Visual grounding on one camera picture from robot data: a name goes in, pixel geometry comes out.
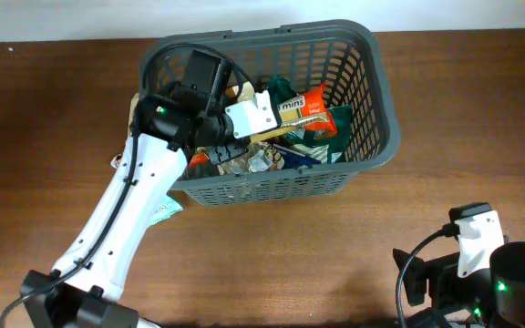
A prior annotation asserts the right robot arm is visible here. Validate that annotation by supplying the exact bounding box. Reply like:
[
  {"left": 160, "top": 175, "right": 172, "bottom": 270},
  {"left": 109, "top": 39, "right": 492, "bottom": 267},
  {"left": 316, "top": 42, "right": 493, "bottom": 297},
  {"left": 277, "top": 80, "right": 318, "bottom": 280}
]
[{"left": 393, "top": 202, "right": 525, "bottom": 327}]

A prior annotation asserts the light blue wipes packet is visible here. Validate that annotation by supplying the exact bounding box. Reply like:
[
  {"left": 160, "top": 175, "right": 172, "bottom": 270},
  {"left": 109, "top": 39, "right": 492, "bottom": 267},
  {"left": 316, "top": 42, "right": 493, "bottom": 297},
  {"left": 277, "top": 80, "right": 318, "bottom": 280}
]
[{"left": 149, "top": 195, "right": 183, "bottom": 226}]

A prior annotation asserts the blue tissue box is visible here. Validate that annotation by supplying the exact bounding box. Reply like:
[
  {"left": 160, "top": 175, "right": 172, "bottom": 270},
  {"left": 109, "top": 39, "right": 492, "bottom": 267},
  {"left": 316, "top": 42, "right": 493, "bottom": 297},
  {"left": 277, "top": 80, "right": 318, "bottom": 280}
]
[{"left": 273, "top": 144, "right": 328, "bottom": 169}]

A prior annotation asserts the grey plastic shopping basket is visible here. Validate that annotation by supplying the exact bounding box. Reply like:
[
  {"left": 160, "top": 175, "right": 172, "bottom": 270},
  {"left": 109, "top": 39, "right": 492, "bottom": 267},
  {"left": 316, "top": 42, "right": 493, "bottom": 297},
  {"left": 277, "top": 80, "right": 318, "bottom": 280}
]
[{"left": 139, "top": 20, "right": 400, "bottom": 206}]

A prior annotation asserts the red spaghetti packet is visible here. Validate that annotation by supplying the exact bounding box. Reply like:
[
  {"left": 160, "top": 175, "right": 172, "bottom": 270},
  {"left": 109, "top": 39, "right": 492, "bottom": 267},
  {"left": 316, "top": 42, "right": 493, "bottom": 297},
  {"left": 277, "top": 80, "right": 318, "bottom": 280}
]
[{"left": 187, "top": 81, "right": 339, "bottom": 169}]

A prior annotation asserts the green snack bag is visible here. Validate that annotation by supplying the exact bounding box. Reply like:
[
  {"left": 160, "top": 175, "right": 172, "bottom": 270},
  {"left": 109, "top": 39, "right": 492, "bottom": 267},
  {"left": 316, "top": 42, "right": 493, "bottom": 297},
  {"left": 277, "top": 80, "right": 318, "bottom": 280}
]
[{"left": 267, "top": 76, "right": 353, "bottom": 164}]

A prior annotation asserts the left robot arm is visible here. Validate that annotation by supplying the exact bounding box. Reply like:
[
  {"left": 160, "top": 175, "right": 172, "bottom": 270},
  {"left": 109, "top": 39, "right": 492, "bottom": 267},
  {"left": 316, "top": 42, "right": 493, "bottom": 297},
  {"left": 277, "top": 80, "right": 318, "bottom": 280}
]
[{"left": 0, "top": 44, "right": 281, "bottom": 328}]

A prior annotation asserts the beige pantree pouch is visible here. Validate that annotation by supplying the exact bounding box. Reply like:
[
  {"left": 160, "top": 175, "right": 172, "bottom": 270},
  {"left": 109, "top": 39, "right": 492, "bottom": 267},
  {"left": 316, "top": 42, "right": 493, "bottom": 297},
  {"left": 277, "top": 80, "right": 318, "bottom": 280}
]
[
  {"left": 218, "top": 82, "right": 283, "bottom": 174},
  {"left": 109, "top": 93, "right": 140, "bottom": 169}
]

